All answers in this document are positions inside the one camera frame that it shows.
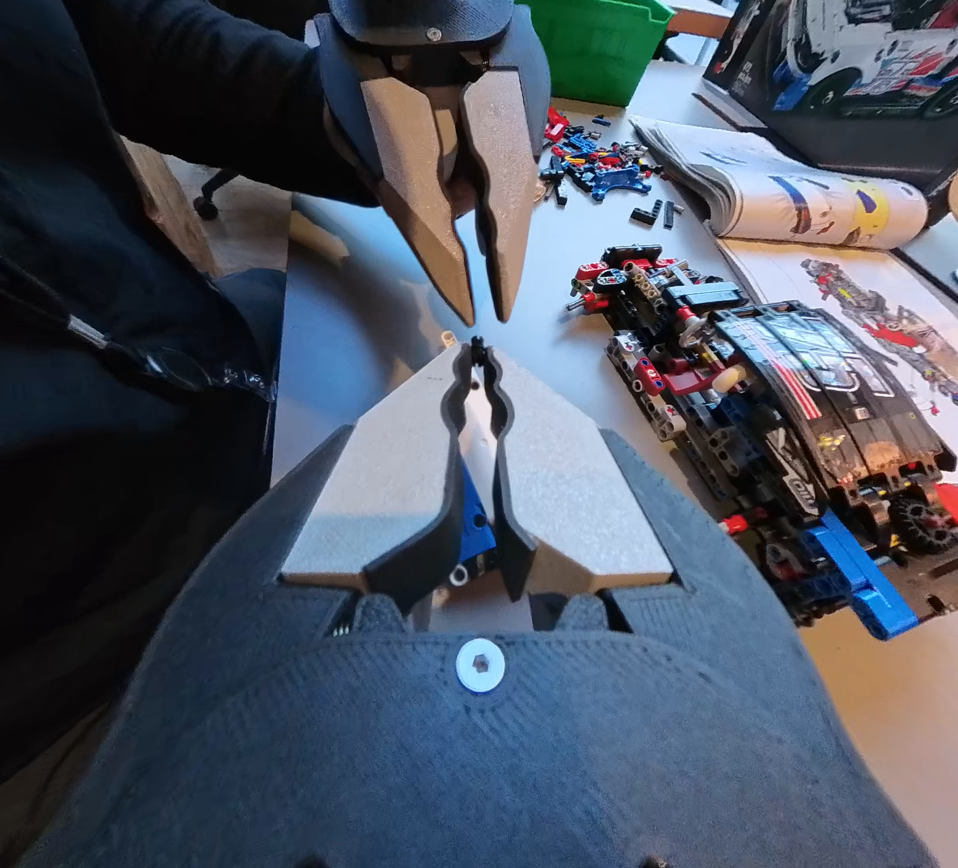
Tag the white blue brick door panel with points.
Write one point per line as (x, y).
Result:
(473, 524)

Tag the person's black jacket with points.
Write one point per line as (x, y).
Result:
(112, 509)

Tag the black office chair base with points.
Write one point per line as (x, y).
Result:
(209, 198)

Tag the toy brick race car model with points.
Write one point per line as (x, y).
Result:
(786, 374)

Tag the black toy car box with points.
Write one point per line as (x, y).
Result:
(861, 22)

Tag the green plastic bin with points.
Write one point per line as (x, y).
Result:
(591, 37)

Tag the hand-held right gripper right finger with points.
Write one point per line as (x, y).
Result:
(576, 501)

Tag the small black brick pin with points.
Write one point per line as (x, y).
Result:
(477, 348)

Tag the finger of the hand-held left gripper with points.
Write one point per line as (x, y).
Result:
(411, 172)
(505, 172)

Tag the black angled brick beam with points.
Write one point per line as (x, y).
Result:
(647, 213)

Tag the grey desk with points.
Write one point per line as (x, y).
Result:
(546, 269)

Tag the pile of loose brick pieces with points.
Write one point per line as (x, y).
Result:
(599, 168)

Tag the open white instruction booklet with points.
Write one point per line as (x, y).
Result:
(748, 187)

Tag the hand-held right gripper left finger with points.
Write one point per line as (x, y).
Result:
(389, 494)

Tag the person's left forearm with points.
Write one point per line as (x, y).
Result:
(187, 82)

